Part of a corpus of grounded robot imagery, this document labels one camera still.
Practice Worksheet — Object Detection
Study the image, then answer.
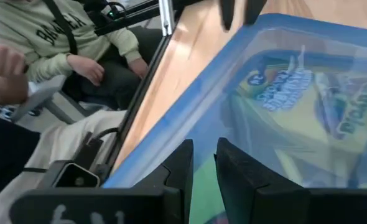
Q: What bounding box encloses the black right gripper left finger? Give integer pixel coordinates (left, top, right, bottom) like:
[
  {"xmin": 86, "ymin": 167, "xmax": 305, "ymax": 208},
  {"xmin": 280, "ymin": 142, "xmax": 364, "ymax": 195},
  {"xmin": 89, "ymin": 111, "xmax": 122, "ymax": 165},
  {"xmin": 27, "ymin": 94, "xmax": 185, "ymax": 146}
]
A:
[{"xmin": 132, "ymin": 139, "xmax": 195, "ymax": 224}]

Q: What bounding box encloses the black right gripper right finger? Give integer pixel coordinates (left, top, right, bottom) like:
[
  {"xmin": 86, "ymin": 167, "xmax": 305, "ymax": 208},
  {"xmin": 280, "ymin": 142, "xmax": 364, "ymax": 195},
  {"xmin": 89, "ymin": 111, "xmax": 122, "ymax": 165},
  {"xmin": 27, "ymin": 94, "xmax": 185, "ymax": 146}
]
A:
[{"xmin": 213, "ymin": 137, "xmax": 310, "ymax": 224}]

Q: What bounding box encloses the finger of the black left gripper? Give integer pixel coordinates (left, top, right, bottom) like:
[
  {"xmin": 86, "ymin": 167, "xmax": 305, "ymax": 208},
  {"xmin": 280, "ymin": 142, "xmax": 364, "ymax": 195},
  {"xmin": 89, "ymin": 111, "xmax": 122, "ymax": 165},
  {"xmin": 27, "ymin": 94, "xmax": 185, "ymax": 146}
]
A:
[
  {"xmin": 218, "ymin": 0, "xmax": 236, "ymax": 31},
  {"xmin": 243, "ymin": 0, "xmax": 269, "ymax": 26}
]

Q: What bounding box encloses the green sticky note pad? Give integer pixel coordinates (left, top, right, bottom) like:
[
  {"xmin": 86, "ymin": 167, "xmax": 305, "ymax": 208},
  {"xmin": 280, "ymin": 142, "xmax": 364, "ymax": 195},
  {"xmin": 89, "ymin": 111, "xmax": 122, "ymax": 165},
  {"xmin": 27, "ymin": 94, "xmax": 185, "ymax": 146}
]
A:
[{"xmin": 188, "ymin": 154, "xmax": 234, "ymax": 224}]

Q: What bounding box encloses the blue plastic pencil case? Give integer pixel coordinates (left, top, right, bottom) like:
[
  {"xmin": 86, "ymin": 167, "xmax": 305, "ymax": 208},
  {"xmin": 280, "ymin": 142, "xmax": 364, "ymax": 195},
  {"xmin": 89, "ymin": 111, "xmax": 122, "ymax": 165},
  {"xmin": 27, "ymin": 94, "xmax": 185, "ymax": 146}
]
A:
[{"xmin": 102, "ymin": 12, "xmax": 367, "ymax": 224}]

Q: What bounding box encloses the yellow green crayon box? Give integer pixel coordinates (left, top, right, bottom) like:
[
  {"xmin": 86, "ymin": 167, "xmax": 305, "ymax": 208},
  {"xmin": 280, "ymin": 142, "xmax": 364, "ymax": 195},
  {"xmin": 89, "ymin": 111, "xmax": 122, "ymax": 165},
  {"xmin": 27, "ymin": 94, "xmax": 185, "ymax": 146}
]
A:
[{"xmin": 230, "ymin": 46, "xmax": 367, "ymax": 190}]

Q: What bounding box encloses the person's hand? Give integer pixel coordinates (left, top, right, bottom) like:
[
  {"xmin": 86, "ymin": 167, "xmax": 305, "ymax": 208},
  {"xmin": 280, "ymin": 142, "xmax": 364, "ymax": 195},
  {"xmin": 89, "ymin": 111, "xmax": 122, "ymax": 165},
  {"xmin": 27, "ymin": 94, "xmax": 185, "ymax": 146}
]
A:
[
  {"xmin": 128, "ymin": 57, "xmax": 149, "ymax": 80},
  {"xmin": 65, "ymin": 53, "xmax": 106, "ymax": 87},
  {"xmin": 0, "ymin": 42, "xmax": 29, "ymax": 105}
]

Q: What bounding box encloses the person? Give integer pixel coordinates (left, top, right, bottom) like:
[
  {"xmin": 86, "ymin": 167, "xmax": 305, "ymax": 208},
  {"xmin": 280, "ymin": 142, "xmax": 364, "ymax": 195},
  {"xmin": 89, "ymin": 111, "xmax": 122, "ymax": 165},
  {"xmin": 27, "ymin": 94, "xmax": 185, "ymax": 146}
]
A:
[
  {"xmin": 0, "ymin": 105, "xmax": 127, "ymax": 224},
  {"xmin": 0, "ymin": 0, "xmax": 164, "ymax": 110}
]

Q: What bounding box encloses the grey chair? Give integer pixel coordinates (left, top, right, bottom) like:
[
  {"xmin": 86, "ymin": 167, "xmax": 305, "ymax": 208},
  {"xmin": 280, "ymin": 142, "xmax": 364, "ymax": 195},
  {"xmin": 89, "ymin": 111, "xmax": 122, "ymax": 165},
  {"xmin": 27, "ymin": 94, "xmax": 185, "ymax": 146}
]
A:
[{"xmin": 9, "ymin": 73, "xmax": 78, "ymax": 125}]

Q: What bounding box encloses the silver metal post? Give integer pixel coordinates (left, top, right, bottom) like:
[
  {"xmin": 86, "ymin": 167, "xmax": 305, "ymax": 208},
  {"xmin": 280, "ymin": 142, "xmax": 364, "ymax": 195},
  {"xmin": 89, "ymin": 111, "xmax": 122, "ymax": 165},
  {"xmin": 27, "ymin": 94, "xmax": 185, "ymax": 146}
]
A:
[{"xmin": 157, "ymin": 0, "xmax": 175, "ymax": 37}]

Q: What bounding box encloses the black table edge rail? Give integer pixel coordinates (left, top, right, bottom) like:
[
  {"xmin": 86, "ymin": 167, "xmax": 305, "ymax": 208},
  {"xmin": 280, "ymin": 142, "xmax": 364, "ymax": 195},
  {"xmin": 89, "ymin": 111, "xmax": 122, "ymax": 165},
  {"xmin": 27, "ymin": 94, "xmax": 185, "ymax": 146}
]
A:
[{"xmin": 107, "ymin": 6, "xmax": 187, "ymax": 169}]

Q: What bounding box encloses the black table level camera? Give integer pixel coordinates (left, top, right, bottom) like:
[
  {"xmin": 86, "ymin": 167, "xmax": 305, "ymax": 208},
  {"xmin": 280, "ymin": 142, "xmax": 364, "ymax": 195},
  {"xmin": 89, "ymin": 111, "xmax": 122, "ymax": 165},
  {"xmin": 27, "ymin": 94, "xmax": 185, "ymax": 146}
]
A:
[{"xmin": 51, "ymin": 161, "xmax": 101, "ymax": 189}]

